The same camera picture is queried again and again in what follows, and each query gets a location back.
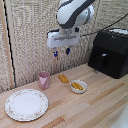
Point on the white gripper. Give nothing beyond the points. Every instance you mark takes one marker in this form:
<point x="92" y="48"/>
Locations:
<point x="63" y="38"/>

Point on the black air fryer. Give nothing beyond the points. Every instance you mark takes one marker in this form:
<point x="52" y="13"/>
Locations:
<point x="111" y="53"/>

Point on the orange block with white stripes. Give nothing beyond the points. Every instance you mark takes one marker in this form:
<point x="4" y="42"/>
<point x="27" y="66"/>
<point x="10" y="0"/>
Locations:
<point x="63" y="78"/>

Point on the pink cup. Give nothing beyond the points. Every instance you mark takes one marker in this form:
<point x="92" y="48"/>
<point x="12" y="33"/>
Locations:
<point x="43" y="80"/>

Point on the orange food stick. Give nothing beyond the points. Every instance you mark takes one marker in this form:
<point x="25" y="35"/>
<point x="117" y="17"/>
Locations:
<point x="80" y="85"/>
<point x="76" y="86"/>

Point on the small white bowl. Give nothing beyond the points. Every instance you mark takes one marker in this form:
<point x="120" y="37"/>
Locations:
<point x="78" y="90"/>

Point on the white patterned plate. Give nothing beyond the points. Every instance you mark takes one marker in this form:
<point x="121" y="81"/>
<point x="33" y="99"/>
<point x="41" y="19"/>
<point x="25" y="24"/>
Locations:
<point x="26" y="105"/>

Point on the black vertical wall strip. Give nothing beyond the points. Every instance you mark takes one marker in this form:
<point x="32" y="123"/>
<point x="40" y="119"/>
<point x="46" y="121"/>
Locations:
<point x="9" y="50"/>

